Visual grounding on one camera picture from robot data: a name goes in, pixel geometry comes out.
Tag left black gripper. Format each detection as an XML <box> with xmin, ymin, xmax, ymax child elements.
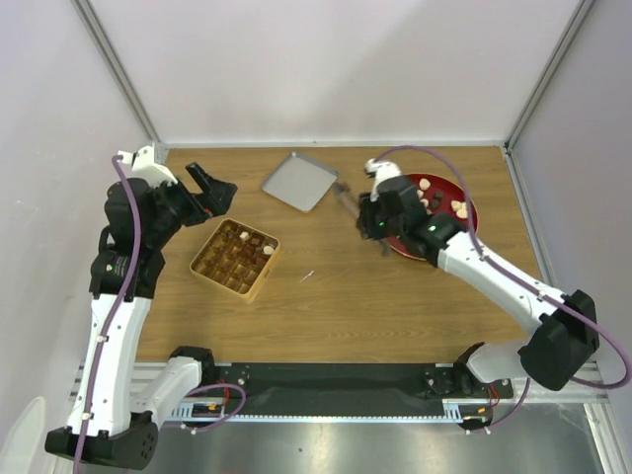
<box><xmin>145</xmin><ymin>162</ymin><xmax>236</xmax><ymax>247</ymax></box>

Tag brown metal tongs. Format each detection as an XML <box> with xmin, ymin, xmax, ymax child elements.
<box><xmin>332</xmin><ymin>182</ymin><xmax>391</xmax><ymax>257</ymax></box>

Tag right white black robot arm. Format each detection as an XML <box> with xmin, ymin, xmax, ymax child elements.
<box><xmin>357</xmin><ymin>172</ymin><xmax>599</xmax><ymax>397</ymax></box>

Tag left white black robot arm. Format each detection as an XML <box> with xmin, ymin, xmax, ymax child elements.
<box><xmin>44</xmin><ymin>163</ymin><xmax>238</xmax><ymax>472</ymax></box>

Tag white chocolate pair right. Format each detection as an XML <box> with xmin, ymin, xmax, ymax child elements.
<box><xmin>450</xmin><ymin>200</ymin><xmax>470</xmax><ymax>220</ymax></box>

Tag gold chocolate box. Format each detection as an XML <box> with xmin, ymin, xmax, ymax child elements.
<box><xmin>190</xmin><ymin>218</ymin><xmax>281</xmax><ymax>304</ymax></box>

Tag round red plate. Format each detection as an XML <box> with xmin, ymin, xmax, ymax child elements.
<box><xmin>405</xmin><ymin>173</ymin><xmax>479</xmax><ymax>232</ymax></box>

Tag silver tin lid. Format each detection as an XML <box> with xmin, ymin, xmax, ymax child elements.
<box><xmin>261</xmin><ymin>151</ymin><xmax>339</xmax><ymax>213</ymax></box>

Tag white scrap on table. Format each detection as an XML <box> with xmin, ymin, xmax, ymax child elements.
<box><xmin>299</xmin><ymin>270</ymin><xmax>315</xmax><ymax>282</ymax></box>

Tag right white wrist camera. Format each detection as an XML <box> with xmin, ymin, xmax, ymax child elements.
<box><xmin>364</xmin><ymin>158</ymin><xmax>402</xmax><ymax>202</ymax></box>

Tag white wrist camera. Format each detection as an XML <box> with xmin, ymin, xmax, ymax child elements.
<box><xmin>364</xmin><ymin>158</ymin><xmax>402</xmax><ymax>202</ymax></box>
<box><xmin>118</xmin><ymin>142</ymin><xmax>178</xmax><ymax>188</ymax></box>

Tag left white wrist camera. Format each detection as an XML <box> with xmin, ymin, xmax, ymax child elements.
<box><xmin>118</xmin><ymin>142</ymin><xmax>178</xmax><ymax>188</ymax></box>

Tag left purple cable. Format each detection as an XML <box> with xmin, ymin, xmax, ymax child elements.
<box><xmin>73</xmin><ymin>155</ymin><xmax>144</xmax><ymax>474</ymax></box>

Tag purple cable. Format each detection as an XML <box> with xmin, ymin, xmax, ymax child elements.
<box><xmin>73</xmin><ymin>155</ymin><xmax>144</xmax><ymax>474</ymax></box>
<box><xmin>367</xmin><ymin>145</ymin><xmax>632</xmax><ymax>389</ymax></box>

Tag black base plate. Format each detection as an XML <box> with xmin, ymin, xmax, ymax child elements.
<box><xmin>216</xmin><ymin>362</ymin><xmax>514</xmax><ymax>418</ymax></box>

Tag aluminium frame rail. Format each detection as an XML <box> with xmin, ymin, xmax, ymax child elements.
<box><xmin>68</xmin><ymin>359</ymin><xmax>613</xmax><ymax>426</ymax></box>

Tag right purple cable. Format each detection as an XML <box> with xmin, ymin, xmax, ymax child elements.
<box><xmin>367</xmin><ymin>145</ymin><xmax>632</xmax><ymax>389</ymax></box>

